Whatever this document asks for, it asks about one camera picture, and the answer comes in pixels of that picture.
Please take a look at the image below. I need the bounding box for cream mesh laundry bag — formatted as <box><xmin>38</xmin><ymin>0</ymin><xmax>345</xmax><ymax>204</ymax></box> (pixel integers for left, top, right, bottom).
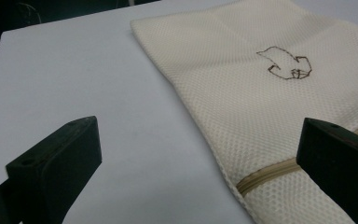
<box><xmin>130</xmin><ymin>0</ymin><xmax>358</xmax><ymax>224</ymax></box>

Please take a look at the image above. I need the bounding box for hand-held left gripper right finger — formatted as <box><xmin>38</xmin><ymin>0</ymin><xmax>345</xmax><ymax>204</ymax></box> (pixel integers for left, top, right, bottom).
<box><xmin>296</xmin><ymin>117</ymin><xmax>358</xmax><ymax>224</ymax></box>

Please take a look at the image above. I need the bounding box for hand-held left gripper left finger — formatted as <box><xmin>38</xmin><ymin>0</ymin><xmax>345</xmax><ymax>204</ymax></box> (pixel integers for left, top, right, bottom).
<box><xmin>5</xmin><ymin>116</ymin><xmax>103</xmax><ymax>224</ymax></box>

